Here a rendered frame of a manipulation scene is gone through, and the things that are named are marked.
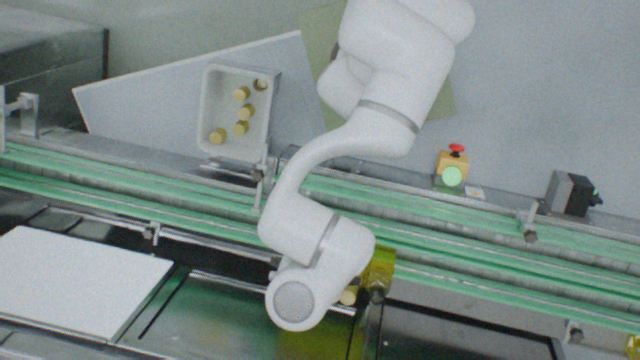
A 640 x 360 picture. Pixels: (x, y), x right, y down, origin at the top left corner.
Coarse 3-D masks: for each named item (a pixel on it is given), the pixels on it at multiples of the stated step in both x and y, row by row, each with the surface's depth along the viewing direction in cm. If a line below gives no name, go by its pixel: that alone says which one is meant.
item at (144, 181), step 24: (48, 168) 144; (72, 168) 144; (96, 168) 148; (120, 168) 149; (168, 192) 141; (192, 192) 144; (216, 192) 146; (384, 240) 137; (480, 264) 134; (576, 288) 132; (600, 288) 133
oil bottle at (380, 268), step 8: (376, 248) 136; (384, 248) 137; (392, 248) 137; (376, 256) 132; (384, 256) 133; (392, 256) 134; (368, 264) 131; (376, 264) 129; (384, 264) 130; (392, 264) 130; (368, 272) 127; (376, 272) 126; (384, 272) 127; (392, 272) 127; (368, 280) 126; (376, 280) 125; (384, 280) 125; (368, 288) 127
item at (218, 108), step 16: (208, 80) 144; (224, 80) 150; (240, 80) 149; (208, 96) 146; (224, 96) 151; (256, 96) 150; (272, 96) 142; (208, 112) 149; (224, 112) 153; (256, 112) 151; (208, 128) 152; (224, 128) 154; (256, 128) 153; (208, 144) 151; (224, 144) 153; (240, 144) 154; (256, 144) 154; (256, 160) 148
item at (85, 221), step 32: (0, 192) 169; (0, 224) 152; (32, 224) 156; (64, 224) 157; (96, 224) 162; (128, 224) 166; (192, 256) 155; (224, 256) 158; (256, 256) 161; (384, 320) 143; (416, 320) 145; (448, 320) 148; (480, 320) 150; (0, 352) 109; (32, 352) 109; (64, 352) 111; (96, 352) 112; (384, 352) 132; (416, 352) 134; (448, 352) 136; (480, 352) 138; (512, 352) 140; (544, 352) 142
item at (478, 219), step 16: (320, 176) 141; (320, 192) 135; (336, 192) 134; (352, 192) 135; (368, 192) 138; (384, 192) 139; (400, 208) 133; (416, 208) 133; (432, 208) 135; (448, 208) 137; (464, 208) 138; (464, 224) 131; (480, 224) 131; (496, 224) 132; (512, 224) 135; (544, 240) 130; (560, 240) 130; (576, 240) 132; (592, 240) 134; (608, 240) 135; (608, 256) 128; (624, 256) 128
